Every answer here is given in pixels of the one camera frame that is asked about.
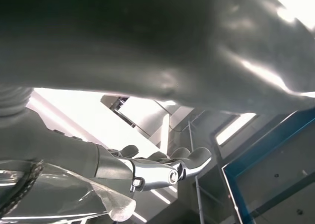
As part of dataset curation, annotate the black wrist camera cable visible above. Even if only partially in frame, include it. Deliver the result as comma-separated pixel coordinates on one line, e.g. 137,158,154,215
0,160,45,217

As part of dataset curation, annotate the clear plastic film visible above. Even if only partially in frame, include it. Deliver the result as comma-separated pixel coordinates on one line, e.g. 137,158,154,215
0,160,137,223

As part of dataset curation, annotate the blue metal shelf rack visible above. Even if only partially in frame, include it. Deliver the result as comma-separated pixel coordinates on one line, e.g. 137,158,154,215
221,107,315,224

